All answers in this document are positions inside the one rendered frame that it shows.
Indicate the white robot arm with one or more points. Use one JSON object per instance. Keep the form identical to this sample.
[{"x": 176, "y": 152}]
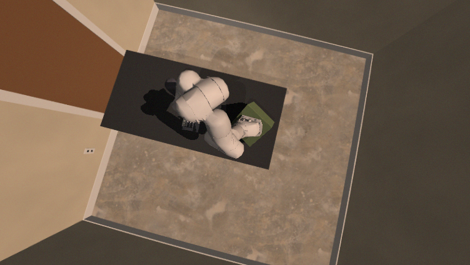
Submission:
[{"x": 195, "y": 101}]

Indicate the grey bench vise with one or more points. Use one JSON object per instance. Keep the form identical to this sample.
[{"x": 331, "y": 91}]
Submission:
[{"x": 189, "y": 126}]

